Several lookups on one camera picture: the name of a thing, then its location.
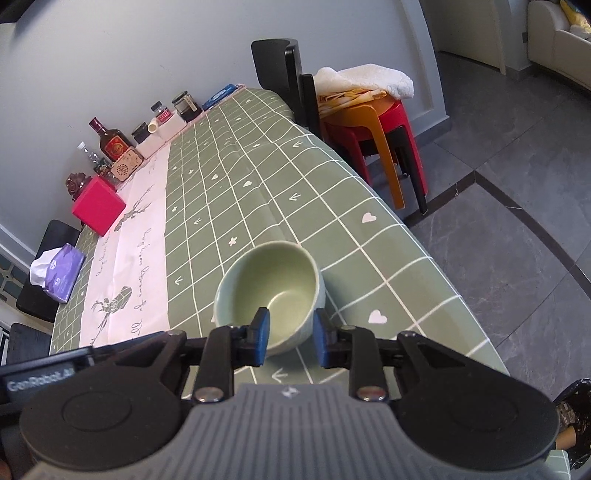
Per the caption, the white storage box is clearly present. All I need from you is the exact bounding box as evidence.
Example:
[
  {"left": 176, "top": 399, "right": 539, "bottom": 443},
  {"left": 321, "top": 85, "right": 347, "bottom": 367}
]
[{"left": 135, "top": 111, "right": 190, "bottom": 157}]

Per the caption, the brown figurine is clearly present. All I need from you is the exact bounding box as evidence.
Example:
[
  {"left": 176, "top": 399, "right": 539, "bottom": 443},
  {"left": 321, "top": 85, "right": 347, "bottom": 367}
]
[{"left": 65, "top": 172, "right": 93, "bottom": 201}]

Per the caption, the clear plastic bottle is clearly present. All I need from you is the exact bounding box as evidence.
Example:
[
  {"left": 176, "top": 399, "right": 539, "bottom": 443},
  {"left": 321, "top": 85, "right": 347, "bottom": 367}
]
[{"left": 78, "top": 142, "right": 112, "bottom": 176}]

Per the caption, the large glass jar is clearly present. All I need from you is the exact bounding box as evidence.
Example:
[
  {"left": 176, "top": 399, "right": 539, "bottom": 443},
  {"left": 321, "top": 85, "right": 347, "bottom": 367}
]
[{"left": 172, "top": 91, "right": 203, "bottom": 121}]

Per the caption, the white fluffy towel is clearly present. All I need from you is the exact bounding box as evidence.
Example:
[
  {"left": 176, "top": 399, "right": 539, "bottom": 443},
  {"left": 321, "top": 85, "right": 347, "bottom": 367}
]
[{"left": 314, "top": 65, "right": 415, "bottom": 100}]

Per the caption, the red plastic stool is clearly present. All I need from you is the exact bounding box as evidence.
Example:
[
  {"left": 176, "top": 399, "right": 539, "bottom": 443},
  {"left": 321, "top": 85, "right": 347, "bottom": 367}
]
[{"left": 321, "top": 99, "right": 430, "bottom": 208}]

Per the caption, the yellow cushion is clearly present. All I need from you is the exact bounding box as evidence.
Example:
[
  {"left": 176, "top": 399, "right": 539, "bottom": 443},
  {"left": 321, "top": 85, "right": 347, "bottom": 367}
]
[{"left": 560, "top": 0, "right": 591, "bottom": 34}]

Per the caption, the wooden speaker box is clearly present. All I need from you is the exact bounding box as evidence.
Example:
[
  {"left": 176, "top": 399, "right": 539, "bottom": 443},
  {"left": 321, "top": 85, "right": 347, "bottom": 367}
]
[{"left": 111, "top": 148, "right": 144, "bottom": 181}]

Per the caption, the blue flat package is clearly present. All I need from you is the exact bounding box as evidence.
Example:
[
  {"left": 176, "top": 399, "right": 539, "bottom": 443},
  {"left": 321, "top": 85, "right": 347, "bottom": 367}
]
[{"left": 202, "top": 84, "right": 237, "bottom": 110}]

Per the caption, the black plastic stool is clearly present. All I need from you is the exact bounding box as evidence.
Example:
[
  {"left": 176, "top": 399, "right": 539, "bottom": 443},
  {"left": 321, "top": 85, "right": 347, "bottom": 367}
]
[{"left": 397, "top": 124, "right": 428, "bottom": 214}]

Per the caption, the white printed table runner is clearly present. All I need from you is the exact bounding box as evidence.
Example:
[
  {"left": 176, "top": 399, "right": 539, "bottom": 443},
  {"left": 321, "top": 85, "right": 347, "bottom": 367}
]
[{"left": 78, "top": 117, "right": 204, "bottom": 348}]

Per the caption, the green ceramic bowl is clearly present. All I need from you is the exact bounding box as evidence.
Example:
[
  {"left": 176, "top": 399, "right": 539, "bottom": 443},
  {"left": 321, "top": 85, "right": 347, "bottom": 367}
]
[{"left": 213, "top": 241, "right": 326, "bottom": 356}]

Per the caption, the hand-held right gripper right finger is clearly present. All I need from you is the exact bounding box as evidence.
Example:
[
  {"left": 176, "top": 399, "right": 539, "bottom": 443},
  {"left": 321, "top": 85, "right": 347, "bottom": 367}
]
[{"left": 314, "top": 308, "right": 468, "bottom": 403}]

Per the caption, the green checked tablecloth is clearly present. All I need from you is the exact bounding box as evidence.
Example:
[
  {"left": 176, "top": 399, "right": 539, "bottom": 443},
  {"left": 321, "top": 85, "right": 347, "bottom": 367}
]
[{"left": 50, "top": 85, "right": 572, "bottom": 474}]

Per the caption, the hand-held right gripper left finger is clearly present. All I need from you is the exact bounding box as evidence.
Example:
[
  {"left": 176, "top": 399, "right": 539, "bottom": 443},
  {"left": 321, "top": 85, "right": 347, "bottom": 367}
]
[{"left": 106, "top": 308, "right": 271, "bottom": 403}]

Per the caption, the black chair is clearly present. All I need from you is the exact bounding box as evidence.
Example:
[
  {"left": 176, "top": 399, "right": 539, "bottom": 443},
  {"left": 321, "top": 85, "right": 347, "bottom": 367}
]
[
  {"left": 252, "top": 39, "right": 324, "bottom": 144},
  {"left": 16, "top": 219, "right": 81, "bottom": 324},
  {"left": 0, "top": 323, "right": 51, "bottom": 367}
]

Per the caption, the light-coloured sofa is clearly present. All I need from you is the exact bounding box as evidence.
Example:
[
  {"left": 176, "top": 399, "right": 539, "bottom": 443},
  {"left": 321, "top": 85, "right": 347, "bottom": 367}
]
[{"left": 526, "top": 0, "right": 591, "bottom": 90}]

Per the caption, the purple tissue pack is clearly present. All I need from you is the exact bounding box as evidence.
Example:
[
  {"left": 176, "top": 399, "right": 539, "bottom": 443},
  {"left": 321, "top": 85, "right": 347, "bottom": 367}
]
[{"left": 30, "top": 244, "right": 86, "bottom": 303}]

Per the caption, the orange plastic stool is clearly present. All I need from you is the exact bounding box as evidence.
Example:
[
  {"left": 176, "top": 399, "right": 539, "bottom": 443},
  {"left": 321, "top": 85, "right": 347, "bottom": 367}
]
[{"left": 323, "top": 104, "right": 407, "bottom": 208}]

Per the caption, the black plastic bag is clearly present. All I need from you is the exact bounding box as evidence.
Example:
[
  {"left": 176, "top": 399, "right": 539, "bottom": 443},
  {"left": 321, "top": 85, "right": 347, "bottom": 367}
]
[{"left": 551, "top": 377, "right": 591, "bottom": 472}]

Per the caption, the pink square box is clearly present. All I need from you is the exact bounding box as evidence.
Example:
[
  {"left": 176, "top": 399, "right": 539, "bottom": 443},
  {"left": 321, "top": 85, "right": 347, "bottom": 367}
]
[{"left": 71, "top": 178, "right": 126, "bottom": 237}]

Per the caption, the brown liquor bottle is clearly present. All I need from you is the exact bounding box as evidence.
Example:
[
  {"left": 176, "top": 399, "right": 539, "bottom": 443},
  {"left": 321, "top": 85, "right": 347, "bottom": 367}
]
[{"left": 89, "top": 117, "right": 136, "bottom": 162}]

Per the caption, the yellow folded cloth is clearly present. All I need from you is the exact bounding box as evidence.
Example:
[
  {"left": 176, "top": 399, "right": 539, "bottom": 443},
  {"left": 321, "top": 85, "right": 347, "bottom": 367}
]
[{"left": 318, "top": 88, "right": 389, "bottom": 112}]

